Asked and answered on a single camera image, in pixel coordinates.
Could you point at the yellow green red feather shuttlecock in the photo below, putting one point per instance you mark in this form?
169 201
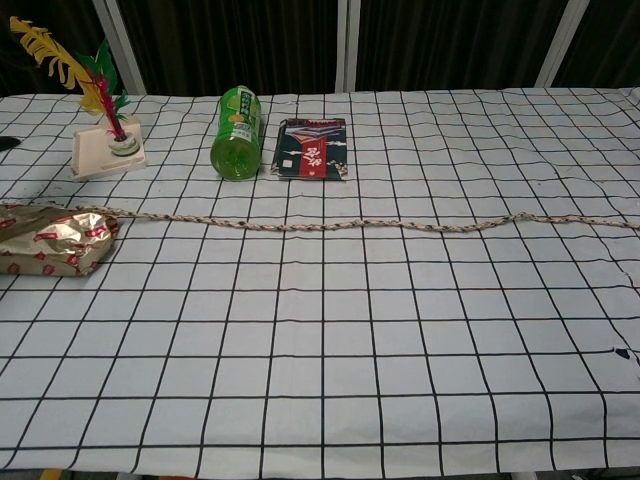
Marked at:
95 95

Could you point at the cream white box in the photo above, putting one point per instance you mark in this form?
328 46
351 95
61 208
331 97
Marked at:
95 157

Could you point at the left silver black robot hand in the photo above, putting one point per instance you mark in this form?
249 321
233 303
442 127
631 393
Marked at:
9 143

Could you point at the white black checked tablecloth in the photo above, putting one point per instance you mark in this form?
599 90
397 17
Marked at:
350 350

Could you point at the dark ribbed partition panel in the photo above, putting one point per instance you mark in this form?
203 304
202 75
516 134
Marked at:
230 45
60 20
610 45
450 45

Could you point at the white partition frame bar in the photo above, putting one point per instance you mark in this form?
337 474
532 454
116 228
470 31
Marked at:
120 45
348 45
562 45

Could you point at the dark blue red snack packet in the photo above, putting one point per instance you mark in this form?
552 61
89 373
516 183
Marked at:
312 150

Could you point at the green tea plastic bottle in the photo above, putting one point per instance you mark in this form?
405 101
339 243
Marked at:
237 140

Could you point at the gold foil snack packet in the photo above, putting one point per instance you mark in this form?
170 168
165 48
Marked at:
50 240

